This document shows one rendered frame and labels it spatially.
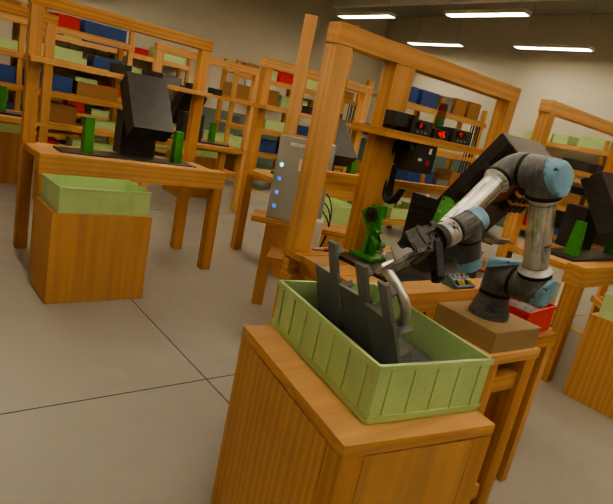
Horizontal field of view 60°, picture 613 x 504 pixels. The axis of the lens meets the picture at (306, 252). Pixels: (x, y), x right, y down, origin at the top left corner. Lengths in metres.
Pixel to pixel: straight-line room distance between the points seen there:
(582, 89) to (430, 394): 11.31
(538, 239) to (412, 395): 0.74
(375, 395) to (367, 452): 0.14
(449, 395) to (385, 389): 0.24
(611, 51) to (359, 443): 11.62
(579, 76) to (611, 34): 0.90
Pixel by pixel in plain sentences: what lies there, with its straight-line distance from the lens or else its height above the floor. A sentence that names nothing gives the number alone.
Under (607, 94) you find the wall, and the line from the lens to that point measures 12.34.
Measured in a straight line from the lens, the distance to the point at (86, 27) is 8.76.
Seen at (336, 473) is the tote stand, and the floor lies 0.71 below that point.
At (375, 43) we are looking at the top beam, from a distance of 2.65.
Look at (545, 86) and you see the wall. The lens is 12.94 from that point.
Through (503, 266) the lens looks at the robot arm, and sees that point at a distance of 2.07.
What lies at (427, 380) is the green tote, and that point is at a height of 0.91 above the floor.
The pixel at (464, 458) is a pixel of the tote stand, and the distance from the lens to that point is 1.67.
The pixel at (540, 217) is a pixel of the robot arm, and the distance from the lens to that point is 1.90.
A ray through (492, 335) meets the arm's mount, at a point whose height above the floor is 0.92.
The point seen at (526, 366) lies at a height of 0.78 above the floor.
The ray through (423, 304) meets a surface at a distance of 2.36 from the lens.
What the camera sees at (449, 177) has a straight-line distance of 9.34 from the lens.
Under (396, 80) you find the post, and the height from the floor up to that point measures 1.77.
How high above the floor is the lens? 1.52
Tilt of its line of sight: 14 degrees down
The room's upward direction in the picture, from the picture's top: 12 degrees clockwise
